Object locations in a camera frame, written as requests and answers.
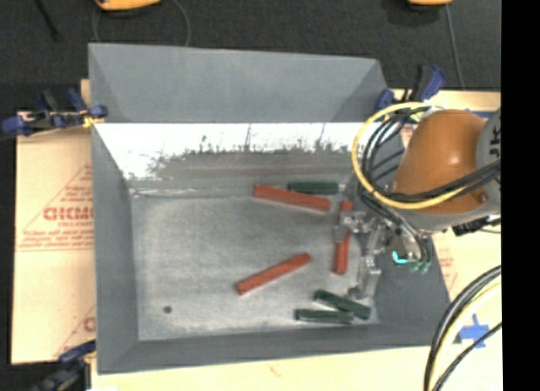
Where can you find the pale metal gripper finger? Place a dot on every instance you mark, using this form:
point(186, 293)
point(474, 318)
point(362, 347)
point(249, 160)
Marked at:
point(356, 224)
point(368, 275)

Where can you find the red-brown flat block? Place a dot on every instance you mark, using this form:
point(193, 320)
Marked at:
point(341, 258)
point(274, 273)
point(291, 198)

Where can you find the dark green flat block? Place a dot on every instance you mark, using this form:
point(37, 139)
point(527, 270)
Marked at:
point(322, 316)
point(314, 188)
point(343, 304)

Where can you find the grey metal bin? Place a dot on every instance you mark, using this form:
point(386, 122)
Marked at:
point(211, 254)

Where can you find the black cylinder on white bracket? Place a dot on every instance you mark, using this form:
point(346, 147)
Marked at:
point(466, 227)

